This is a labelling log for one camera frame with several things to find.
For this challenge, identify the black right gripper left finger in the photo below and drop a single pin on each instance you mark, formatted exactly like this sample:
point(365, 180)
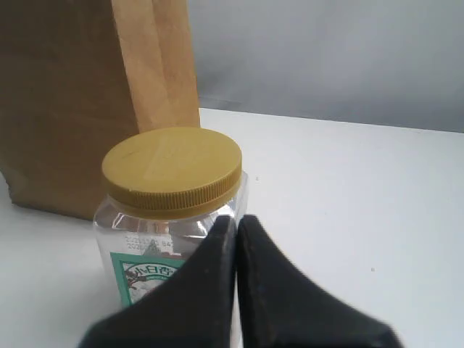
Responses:
point(193, 308)

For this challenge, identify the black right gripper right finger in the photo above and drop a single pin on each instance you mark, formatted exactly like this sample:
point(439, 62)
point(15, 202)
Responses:
point(281, 307)

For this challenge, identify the clear jar with gold lid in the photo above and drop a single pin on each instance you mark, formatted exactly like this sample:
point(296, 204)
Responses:
point(165, 189)

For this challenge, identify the brown paper bag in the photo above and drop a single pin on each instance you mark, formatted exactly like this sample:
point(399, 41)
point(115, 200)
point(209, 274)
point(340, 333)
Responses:
point(77, 78)

